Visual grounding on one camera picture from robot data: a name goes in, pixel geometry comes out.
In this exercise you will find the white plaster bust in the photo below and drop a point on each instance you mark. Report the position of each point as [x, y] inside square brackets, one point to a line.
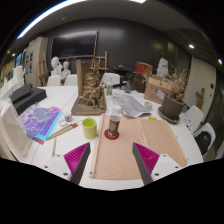
[65, 69]
[55, 65]

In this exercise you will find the small white-lidded jar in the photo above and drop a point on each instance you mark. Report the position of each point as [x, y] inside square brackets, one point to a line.
[68, 117]

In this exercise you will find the white-capped dark-label drink bottle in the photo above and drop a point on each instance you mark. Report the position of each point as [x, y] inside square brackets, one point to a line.
[114, 125]

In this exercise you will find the black wall screen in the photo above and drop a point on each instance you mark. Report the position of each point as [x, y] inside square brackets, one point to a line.
[74, 45]

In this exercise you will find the golden relief sculpture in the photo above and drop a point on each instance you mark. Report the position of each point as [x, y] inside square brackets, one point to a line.
[90, 95]

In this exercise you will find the small yellow strip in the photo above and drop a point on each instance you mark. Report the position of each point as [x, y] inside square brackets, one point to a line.
[152, 118]

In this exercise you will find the grey newspaper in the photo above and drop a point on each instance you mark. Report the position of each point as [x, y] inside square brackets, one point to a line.
[131, 106]

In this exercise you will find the beige shelf cabinet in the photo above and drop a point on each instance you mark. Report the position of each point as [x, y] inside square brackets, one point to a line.
[35, 60]

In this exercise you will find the wooden figure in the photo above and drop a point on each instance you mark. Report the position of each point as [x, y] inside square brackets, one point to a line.
[200, 98]

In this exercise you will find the black backpack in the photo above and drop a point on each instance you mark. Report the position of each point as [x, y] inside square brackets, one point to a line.
[203, 142]

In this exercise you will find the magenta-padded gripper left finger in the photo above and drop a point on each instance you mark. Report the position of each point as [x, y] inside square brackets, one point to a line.
[75, 160]

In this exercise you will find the black flat cases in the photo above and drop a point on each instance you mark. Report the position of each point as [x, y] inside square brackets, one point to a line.
[28, 96]

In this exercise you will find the brown cardboard box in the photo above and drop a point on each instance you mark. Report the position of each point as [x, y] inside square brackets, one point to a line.
[155, 88]

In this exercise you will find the white plastic chair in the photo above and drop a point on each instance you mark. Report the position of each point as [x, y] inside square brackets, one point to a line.
[54, 80]
[193, 115]
[113, 79]
[70, 80]
[210, 128]

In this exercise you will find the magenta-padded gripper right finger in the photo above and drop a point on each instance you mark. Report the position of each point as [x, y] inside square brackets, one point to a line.
[148, 160]

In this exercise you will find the thin wooden stick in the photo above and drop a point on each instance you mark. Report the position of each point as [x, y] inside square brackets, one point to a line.
[54, 147]

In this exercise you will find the small pale cup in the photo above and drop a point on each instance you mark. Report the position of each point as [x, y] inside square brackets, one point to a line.
[148, 106]

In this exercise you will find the dry plant in grey pot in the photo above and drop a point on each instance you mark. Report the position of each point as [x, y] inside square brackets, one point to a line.
[171, 108]

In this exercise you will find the wooden brush with red ferrule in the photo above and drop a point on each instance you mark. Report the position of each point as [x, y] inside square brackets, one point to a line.
[63, 130]

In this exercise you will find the yellow-green mug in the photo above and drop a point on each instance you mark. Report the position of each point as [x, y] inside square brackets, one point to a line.
[89, 130]

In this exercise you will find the white round lid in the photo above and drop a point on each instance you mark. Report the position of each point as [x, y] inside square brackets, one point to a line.
[63, 123]

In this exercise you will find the wooden easel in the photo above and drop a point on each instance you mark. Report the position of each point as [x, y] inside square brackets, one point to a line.
[43, 68]
[100, 61]

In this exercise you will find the red box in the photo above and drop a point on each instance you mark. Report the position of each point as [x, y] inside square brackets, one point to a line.
[143, 68]

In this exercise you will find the flat round red coaster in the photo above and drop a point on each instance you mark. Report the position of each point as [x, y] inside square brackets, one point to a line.
[106, 135]

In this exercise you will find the white plaster figure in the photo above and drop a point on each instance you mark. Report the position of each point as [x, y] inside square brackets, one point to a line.
[162, 66]

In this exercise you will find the grey plant saucer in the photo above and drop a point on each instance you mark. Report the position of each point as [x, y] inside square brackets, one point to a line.
[168, 119]

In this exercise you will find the white canvas panel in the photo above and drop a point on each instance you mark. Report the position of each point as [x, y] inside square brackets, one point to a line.
[13, 130]

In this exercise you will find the white green-label squeeze bottle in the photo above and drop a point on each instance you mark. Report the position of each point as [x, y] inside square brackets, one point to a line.
[109, 88]

